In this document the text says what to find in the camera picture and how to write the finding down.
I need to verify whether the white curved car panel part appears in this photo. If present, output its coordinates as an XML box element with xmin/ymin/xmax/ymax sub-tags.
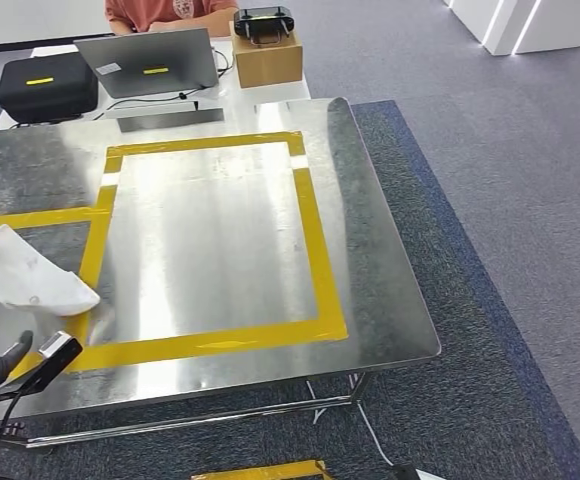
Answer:
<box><xmin>0</xmin><ymin>223</ymin><xmax>103</xmax><ymax>319</ymax></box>

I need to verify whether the stainless steel workbench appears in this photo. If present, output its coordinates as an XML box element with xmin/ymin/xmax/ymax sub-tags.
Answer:
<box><xmin>0</xmin><ymin>97</ymin><xmax>442</xmax><ymax>451</ymax></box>

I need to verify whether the small yellow tape rectangle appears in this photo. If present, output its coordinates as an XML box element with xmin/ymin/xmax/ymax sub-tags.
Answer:
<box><xmin>0</xmin><ymin>205</ymin><xmax>113</xmax><ymax>383</ymax></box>

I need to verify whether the black carry case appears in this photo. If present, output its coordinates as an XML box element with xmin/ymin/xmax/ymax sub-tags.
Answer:
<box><xmin>0</xmin><ymin>51</ymin><xmax>100</xmax><ymax>126</ymax></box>

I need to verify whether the grey metal plate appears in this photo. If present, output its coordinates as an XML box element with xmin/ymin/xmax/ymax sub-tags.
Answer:
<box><xmin>103</xmin><ymin>99</ymin><xmax>227</xmax><ymax>134</ymax></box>

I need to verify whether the grey laptop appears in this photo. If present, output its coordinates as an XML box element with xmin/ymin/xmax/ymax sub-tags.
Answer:
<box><xmin>73</xmin><ymin>27</ymin><xmax>221</xmax><ymax>100</ymax></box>

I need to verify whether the yellow floor tape outline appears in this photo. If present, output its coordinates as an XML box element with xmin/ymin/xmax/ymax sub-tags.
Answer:
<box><xmin>192</xmin><ymin>459</ymin><xmax>337</xmax><ymax>480</ymax></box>

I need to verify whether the large yellow tape square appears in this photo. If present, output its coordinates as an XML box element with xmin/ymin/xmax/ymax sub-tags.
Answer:
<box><xmin>64</xmin><ymin>131</ymin><xmax>350</xmax><ymax>376</ymax></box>

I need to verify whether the brown cardboard box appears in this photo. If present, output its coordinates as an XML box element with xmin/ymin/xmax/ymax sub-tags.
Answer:
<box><xmin>229</xmin><ymin>21</ymin><xmax>305</xmax><ymax>90</ymax></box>

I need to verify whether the black handheld controller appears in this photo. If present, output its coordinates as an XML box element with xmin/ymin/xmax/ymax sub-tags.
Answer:
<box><xmin>233</xmin><ymin>6</ymin><xmax>295</xmax><ymax>47</ymax></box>

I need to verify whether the thin black cable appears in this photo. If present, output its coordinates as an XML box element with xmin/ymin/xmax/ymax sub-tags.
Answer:
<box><xmin>92</xmin><ymin>49</ymin><xmax>234</xmax><ymax>122</ymax></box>

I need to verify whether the long white floor cable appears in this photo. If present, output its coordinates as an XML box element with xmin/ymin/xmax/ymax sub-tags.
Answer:
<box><xmin>304</xmin><ymin>376</ymin><xmax>397</xmax><ymax>469</ymax></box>

